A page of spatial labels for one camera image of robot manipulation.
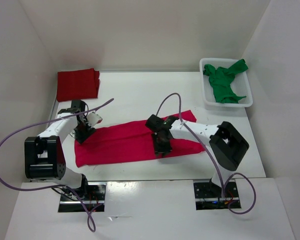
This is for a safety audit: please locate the dark red t shirt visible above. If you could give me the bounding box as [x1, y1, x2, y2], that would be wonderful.
[56, 68, 100, 103]

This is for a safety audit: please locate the pink t shirt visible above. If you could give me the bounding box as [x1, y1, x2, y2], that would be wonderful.
[73, 109, 206, 169]

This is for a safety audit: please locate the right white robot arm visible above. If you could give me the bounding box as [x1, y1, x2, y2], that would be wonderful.
[145, 114, 250, 197]

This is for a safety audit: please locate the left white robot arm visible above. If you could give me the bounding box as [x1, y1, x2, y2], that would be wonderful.
[24, 100, 103, 200]

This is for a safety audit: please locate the green t shirt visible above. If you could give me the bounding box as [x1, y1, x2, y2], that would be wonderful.
[203, 59, 249, 104]

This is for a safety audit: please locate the white plastic basket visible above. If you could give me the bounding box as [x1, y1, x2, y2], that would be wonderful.
[199, 57, 253, 109]

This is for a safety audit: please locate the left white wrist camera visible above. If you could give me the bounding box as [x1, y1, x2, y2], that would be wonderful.
[86, 111, 103, 127]

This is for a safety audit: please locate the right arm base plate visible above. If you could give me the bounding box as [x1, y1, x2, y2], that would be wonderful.
[193, 180, 242, 211]

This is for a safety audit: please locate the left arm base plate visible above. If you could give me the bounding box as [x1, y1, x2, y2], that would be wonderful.
[53, 181, 107, 213]

